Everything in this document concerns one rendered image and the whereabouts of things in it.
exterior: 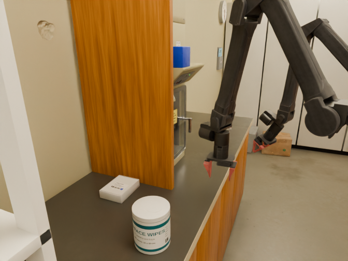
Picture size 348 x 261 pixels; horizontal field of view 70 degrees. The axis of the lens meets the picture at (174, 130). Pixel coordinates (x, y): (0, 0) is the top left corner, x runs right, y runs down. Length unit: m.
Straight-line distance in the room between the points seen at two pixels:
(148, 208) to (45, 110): 0.66
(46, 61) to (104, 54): 0.25
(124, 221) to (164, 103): 0.52
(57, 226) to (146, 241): 0.40
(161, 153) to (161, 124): 0.14
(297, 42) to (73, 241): 0.96
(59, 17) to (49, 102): 0.38
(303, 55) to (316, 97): 0.11
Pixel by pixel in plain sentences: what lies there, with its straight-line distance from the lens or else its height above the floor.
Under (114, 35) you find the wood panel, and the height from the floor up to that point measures 1.65.
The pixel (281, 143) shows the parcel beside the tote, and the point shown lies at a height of 0.20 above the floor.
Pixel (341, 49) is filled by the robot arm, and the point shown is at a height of 1.59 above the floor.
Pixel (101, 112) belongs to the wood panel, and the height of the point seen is 1.29.
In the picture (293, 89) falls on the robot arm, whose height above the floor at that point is 1.41.
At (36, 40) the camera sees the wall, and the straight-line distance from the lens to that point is 1.23.
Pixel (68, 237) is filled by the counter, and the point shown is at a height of 0.94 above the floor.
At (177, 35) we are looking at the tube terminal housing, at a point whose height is 1.65.
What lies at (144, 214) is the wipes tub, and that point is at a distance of 0.86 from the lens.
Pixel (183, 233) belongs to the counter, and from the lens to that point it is 1.01.
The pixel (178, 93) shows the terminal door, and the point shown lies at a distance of 1.37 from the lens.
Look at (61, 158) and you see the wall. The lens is 1.36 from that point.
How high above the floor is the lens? 1.61
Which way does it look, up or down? 19 degrees down
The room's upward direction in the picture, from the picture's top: straight up
